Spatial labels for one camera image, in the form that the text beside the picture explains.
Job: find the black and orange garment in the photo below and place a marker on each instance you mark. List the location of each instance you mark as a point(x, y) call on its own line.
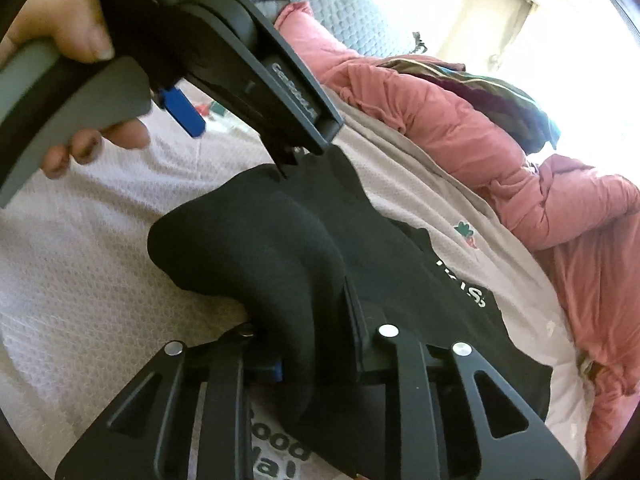
point(260, 240)

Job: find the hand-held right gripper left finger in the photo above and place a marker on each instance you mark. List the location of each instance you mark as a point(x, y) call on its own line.
point(220, 375)

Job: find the white cloth with black letters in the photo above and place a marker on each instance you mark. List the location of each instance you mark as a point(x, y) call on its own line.
point(280, 447)

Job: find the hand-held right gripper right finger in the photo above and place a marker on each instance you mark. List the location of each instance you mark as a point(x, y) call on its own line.
point(395, 360)

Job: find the dark multicolour cloth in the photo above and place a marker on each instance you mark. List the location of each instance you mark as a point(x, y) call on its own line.
point(500, 100)

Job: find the person's left hand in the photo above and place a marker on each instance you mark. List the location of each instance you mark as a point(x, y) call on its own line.
point(65, 20)

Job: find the grey quilted sofa cover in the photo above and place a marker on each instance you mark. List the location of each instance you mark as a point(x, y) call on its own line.
point(360, 20)

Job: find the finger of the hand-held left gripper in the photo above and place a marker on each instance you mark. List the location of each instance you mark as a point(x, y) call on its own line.
point(285, 90)
point(184, 111)

